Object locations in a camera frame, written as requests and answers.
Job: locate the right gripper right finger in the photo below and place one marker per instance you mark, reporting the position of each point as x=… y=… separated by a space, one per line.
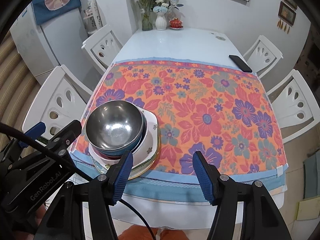
x=261 y=219

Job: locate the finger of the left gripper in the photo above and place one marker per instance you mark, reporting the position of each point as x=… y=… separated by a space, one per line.
x=60 y=143
x=36 y=131

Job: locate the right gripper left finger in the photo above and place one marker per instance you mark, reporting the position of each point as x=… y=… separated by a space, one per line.
x=64 y=218

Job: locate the blue steel bowl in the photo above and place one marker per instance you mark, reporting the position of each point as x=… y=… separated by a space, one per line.
x=115 y=125

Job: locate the large white floral plate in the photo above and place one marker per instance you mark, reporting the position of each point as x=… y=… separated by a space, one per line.
x=146 y=150

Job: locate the small white floral plate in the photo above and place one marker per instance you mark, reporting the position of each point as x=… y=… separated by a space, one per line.
x=143 y=159

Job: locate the red steel bowl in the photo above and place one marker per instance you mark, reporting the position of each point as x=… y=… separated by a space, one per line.
x=109 y=154

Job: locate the person's hand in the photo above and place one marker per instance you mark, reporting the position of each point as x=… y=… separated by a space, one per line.
x=35 y=220

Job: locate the white chair near left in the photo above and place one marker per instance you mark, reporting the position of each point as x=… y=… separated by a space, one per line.
x=61 y=99

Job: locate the white chair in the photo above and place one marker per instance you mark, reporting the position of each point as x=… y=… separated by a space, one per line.
x=262 y=56
x=61 y=99
x=295 y=104
x=101 y=48

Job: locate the white refrigerator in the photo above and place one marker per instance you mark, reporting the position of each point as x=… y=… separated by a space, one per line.
x=50 y=33

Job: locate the white chair far left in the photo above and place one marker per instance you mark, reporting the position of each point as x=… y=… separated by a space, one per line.
x=101 y=48

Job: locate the floral orange tablecloth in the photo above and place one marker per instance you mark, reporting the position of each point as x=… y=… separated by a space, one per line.
x=221 y=112

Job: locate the white chair near right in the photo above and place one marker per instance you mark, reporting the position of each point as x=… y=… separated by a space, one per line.
x=295 y=104

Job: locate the white ceramic vase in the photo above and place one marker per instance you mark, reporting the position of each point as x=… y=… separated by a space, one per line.
x=161 y=22

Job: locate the black smartphone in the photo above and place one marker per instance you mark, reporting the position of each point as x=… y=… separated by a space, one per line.
x=240 y=64

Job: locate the white chair far right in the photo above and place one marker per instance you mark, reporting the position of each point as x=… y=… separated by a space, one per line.
x=262 y=56

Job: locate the red lidded cup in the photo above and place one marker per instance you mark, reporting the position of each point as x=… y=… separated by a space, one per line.
x=175 y=24

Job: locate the lower small framed picture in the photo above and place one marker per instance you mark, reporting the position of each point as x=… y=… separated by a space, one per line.
x=287 y=14

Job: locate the small framed picture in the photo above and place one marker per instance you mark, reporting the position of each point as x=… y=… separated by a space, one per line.
x=287 y=14
x=291 y=3

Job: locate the upper small framed picture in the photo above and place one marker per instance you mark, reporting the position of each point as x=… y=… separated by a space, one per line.
x=291 y=3

